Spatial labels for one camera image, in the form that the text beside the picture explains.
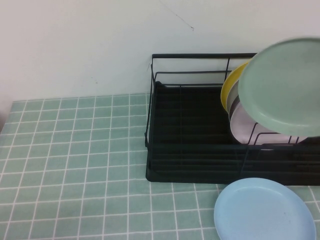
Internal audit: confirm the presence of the mint green plate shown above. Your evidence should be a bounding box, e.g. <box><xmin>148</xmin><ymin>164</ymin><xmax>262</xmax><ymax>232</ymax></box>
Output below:
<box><xmin>237</xmin><ymin>37</ymin><xmax>320</xmax><ymax>138</ymax></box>

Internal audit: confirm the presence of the yellow plate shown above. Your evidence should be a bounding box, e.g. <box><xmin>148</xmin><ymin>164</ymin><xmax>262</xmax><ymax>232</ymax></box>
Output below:
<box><xmin>220</xmin><ymin>61</ymin><xmax>253</xmax><ymax>113</ymax></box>

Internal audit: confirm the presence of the grey plate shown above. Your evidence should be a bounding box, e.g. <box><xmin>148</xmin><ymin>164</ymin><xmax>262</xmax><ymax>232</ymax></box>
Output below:
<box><xmin>228</xmin><ymin>96</ymin><xmax>245</xmax><ymax>118</ymax></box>

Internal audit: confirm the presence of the black wire dish rack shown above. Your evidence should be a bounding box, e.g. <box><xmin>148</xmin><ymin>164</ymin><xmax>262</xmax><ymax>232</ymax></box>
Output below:
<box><xmin>144</xmin><ymin>51</ymin><xmax>320</xmax><ymax>187</ymax></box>

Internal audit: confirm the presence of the light blue plate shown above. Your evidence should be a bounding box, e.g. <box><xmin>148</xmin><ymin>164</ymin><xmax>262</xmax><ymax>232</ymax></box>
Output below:
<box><xmin>213</xmin><ymin>177</ymin><xmax>315</xmax><ymax>240</ymax></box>

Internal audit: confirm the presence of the cream white plate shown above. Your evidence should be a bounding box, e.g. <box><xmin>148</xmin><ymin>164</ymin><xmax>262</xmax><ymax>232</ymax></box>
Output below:
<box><xmin>226</xmin><ymin>79</ymin><xmax>243</xmax><ymax>114</ymax></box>

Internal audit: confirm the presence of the pink plate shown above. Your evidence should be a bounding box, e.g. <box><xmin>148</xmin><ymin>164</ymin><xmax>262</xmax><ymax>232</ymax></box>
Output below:
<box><xmin>229</xmin><ymin>103</ymin><xmax>310</xmax><ymax>146</ymax></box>

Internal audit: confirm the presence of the green checked tablecloth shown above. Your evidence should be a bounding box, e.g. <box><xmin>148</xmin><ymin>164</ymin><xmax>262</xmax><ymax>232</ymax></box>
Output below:
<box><xmin>0</xmin><ymin>92</ymin><xmax>320</xmax><ymax>240</ymax></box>

